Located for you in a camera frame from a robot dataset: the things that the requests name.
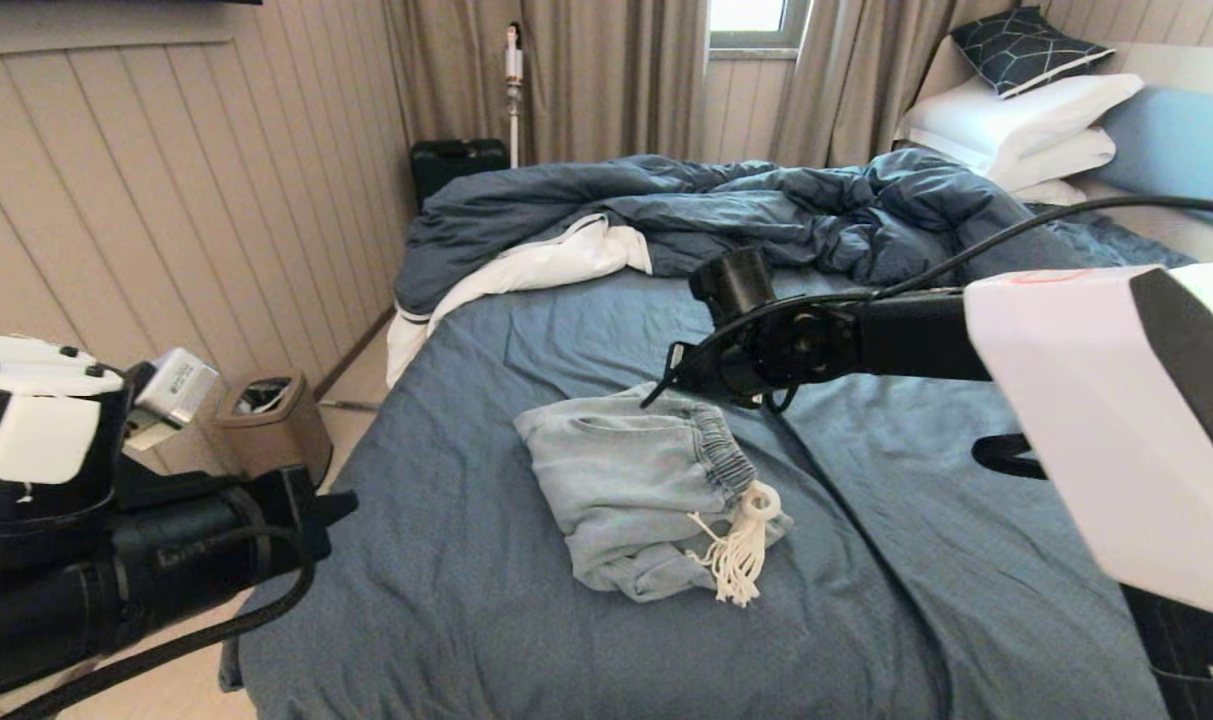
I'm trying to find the light blue denim shorts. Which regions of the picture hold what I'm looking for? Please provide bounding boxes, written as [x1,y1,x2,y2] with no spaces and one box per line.
[514,383,795,608]

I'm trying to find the brown trash bin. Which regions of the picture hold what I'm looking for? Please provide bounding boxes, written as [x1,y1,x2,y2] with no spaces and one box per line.
[214,370,335,488]

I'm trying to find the blue bed sheet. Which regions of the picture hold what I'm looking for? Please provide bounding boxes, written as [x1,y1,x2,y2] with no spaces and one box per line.
[221,205,1202,720]

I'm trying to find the dark blue white-lined duvet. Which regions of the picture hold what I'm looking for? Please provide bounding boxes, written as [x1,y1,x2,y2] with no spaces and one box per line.
[384,150,1097,386]

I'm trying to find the narrow beige curtain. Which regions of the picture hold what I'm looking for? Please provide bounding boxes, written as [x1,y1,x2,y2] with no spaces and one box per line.
[769,0,967,169]

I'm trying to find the black hard suitcase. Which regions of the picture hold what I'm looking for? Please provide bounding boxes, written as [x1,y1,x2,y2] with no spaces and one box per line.
[409,138,510,211]

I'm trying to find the wide beige curtain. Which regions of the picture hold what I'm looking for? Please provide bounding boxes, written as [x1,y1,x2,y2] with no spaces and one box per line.
[381,0,709,166]

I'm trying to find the small white pillow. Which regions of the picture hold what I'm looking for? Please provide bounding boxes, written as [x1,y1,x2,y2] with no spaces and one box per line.
[1006,178,1090,208]

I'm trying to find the white stick vacuum cleaner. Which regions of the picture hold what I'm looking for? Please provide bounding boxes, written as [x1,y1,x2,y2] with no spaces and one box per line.
[503,22,524,168]

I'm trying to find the large white pillow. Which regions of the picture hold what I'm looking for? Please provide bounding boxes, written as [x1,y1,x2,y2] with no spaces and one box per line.
[896,72,1145,179]

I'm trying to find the flat white pillow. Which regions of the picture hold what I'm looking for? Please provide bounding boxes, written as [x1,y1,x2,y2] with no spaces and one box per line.
[986,127,1117,193]

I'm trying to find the dark geometric patterned cushion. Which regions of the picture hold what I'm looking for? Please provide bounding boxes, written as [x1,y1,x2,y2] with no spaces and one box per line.
[950,5,1117,99]

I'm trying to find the light blue padded headboard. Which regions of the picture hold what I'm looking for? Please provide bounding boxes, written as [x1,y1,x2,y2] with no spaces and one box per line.
[1096,85,1213,236]

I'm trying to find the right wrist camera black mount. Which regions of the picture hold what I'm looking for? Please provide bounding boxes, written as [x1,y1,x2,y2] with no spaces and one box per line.
[688,248,777,326]

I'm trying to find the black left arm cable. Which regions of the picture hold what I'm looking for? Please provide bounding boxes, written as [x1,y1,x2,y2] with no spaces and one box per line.
[0,525,317,720]

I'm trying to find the left wrist camera white cap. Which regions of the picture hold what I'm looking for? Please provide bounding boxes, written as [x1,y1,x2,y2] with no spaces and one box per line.
[0,333,219,501]

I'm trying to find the window with grey frame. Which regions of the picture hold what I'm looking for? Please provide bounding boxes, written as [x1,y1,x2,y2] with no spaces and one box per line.
[708,0,812,56]

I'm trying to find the beige bed frame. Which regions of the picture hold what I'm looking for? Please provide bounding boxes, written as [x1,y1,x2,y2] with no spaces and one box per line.
[916,38,1213,263]

